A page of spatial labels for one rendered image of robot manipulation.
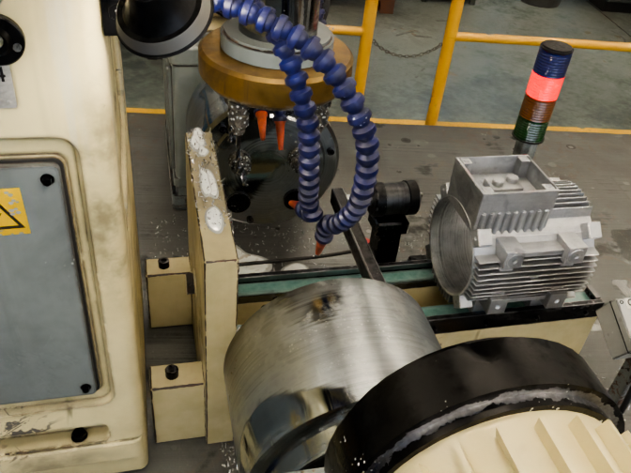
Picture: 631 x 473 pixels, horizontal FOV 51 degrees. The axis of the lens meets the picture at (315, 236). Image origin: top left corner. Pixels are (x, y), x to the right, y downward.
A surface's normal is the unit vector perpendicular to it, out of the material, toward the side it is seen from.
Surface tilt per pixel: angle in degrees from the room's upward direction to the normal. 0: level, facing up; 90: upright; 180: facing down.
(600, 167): 0
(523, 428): 5
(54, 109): 90
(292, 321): 28
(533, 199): 90
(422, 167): 0
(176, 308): 90
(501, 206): 90
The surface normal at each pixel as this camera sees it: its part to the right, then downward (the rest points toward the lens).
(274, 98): 0.06, 0.61
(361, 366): 0.00, -0.78
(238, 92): -0.38, 0.54
